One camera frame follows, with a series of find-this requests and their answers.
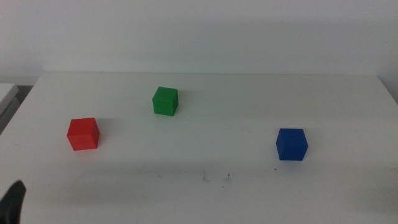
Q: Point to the green cube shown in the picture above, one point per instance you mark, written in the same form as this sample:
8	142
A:
164	102

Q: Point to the blue cube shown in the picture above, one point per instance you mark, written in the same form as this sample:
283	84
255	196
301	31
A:
291	145

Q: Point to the red cube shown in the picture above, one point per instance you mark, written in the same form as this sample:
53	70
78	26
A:
82	135

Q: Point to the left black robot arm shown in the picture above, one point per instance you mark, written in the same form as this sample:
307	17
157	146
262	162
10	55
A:
12	205

